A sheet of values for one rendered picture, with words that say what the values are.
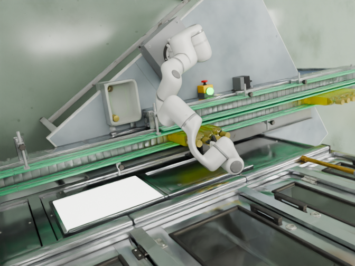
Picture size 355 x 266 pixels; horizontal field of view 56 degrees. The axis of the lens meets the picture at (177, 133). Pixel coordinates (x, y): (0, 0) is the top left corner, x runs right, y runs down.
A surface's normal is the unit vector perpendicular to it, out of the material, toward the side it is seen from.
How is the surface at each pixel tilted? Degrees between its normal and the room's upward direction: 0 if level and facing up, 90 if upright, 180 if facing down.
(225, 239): 90
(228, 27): 0
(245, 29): 0
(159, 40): 4
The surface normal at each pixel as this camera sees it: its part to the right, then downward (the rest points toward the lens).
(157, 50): 0.43, 0.14
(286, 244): -0.12, -0.96
